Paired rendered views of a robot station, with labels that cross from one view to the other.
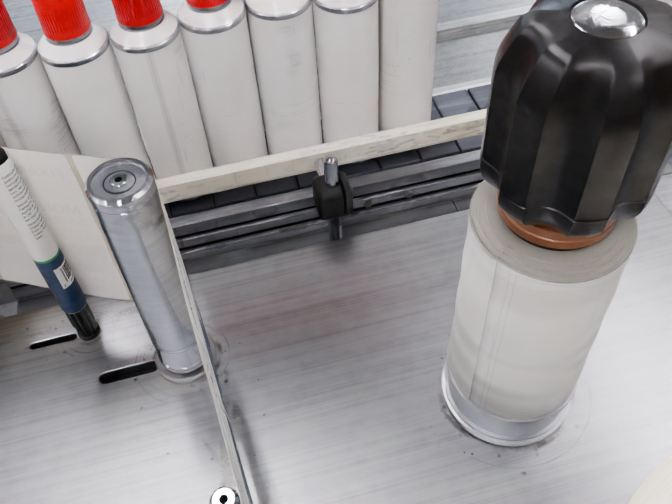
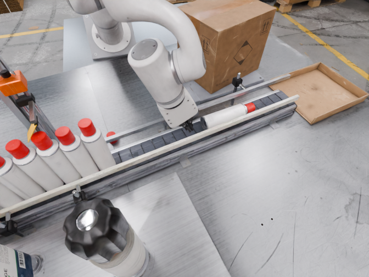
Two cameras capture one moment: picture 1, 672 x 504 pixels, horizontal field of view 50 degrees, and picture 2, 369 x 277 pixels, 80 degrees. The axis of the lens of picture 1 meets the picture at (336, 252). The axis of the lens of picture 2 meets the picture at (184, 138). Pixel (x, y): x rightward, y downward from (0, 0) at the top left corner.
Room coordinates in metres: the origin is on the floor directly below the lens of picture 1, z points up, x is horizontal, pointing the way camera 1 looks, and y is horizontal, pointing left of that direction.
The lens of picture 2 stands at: (0.12, -0.22, 1.48)
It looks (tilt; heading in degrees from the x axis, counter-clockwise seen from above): 52 degrees down; 346
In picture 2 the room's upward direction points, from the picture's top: straight up
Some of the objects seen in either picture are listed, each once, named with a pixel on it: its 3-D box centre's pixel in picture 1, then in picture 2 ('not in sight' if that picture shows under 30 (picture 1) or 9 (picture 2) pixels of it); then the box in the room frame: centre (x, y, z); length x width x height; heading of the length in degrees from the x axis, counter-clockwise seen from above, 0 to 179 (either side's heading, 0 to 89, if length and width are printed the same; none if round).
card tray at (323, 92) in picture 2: not in sight; (316, 89); (0.71, -0.96, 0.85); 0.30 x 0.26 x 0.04; 102
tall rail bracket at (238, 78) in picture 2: not in sight; (238, 93); (0.71, -0.58, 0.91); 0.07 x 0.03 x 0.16; 12
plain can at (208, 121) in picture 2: not in sight; (228, 115); (0.61, -0.51, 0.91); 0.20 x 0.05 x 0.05; 100
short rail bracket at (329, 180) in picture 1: (335, 207); (83, 200); (0.42, 0.00, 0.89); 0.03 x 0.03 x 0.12; 12
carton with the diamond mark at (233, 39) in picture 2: not in sight; (221, 41); (0.96, -0.59, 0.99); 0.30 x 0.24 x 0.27; 113
